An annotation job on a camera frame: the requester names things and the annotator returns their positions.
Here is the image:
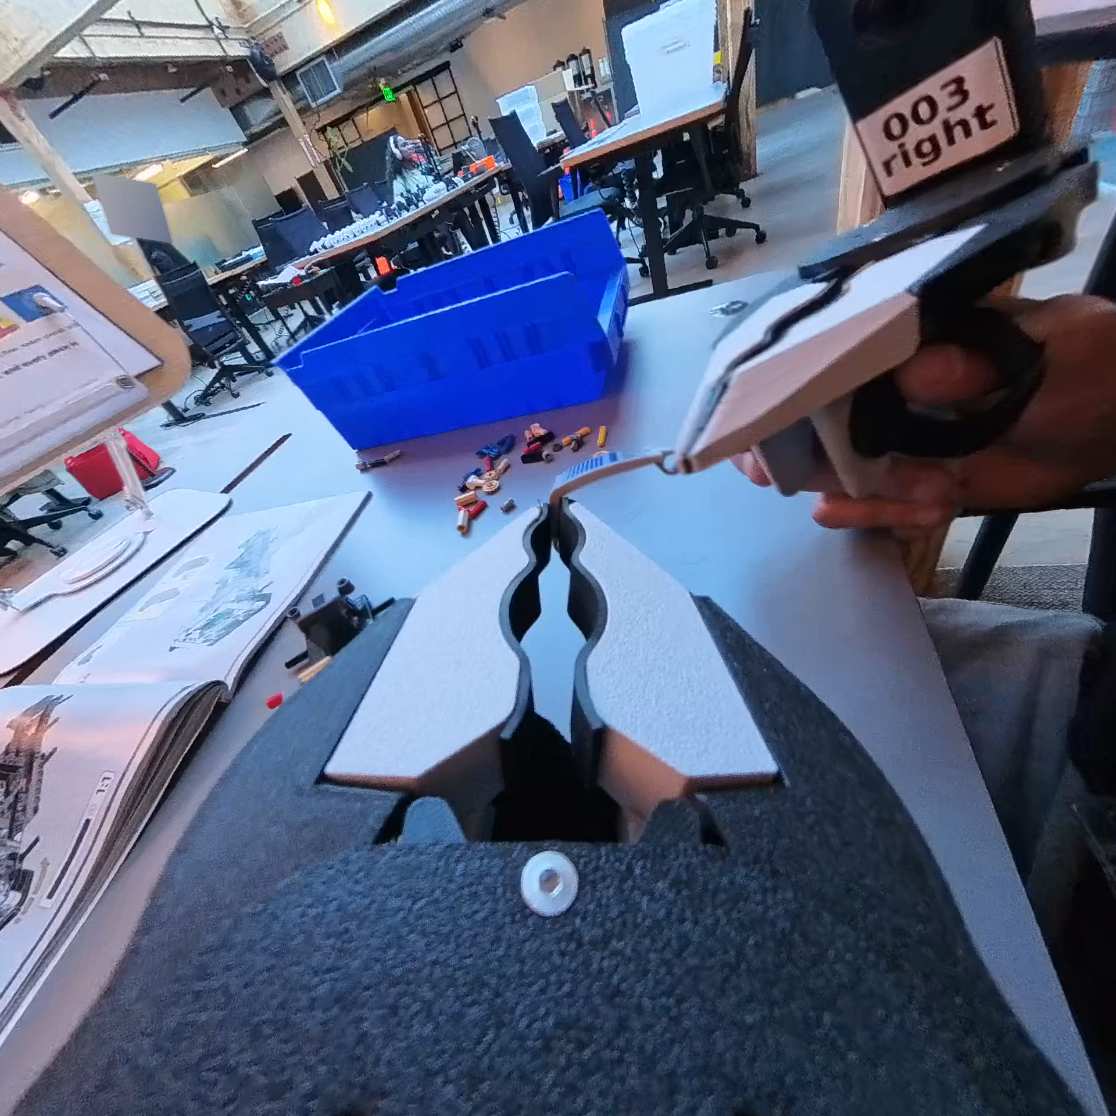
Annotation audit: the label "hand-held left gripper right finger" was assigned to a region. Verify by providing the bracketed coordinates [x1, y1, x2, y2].
[557, 501, 781, 843]

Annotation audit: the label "silver ventilation duct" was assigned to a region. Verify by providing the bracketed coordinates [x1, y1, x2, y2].
[331, 0, 611, 84]

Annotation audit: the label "pile of small lego pins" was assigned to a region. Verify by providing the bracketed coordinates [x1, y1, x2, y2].
[452, 423, 611, 536]

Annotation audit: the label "black office chair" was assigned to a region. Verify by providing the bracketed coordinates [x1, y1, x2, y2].
[160, 262, 275, 411]
[658, 18, 771, 274]

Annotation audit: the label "wooden document holder stand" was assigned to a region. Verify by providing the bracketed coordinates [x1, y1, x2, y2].
[0, 188, 235, 677]

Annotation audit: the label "open instruction booklet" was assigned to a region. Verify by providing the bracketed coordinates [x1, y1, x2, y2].
[0, 491, 375, 1034]

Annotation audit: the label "grey lego panel piece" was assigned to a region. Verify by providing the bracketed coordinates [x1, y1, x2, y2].
[547, 449, 676, 525]

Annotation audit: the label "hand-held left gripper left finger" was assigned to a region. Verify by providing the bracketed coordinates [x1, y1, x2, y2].
[323, 503, 555, 840]

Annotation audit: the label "long cluttered work desk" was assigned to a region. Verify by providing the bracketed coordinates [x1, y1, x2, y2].
[209, 160, 516, 350]

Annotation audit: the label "person's right hand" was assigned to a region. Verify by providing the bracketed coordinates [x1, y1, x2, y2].
[731, 293, 1116, 533]

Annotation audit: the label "lego truck chassis model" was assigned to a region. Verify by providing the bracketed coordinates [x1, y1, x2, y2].
[283, 576, 397, 683]

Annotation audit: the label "blue plastic bin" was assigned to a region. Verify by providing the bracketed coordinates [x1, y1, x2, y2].
[274, 208, 631, 452]

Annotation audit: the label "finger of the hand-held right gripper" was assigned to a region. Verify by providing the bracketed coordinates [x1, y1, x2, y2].
[715, 228, 986, 363]
[675, 286, 921, 476]

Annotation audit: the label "wooden-edged office desk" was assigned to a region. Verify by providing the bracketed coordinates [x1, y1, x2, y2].
[559, 88, 732, 302]

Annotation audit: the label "printed instruction sheet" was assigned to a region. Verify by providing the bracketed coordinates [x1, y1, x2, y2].
[0, 229, 164, 476]

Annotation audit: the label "white storage boxes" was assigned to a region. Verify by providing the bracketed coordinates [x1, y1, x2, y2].
[621, 0, 720, 89]

